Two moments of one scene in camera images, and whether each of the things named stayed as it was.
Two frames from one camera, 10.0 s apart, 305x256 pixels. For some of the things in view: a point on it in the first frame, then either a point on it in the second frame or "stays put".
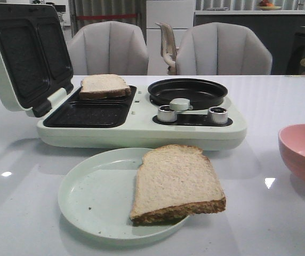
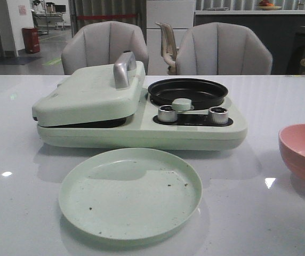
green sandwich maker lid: (27, 47) -> (95, 94)
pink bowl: (302, 145) stays put
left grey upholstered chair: (109, 47) stays put
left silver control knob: (165, 114) stays put
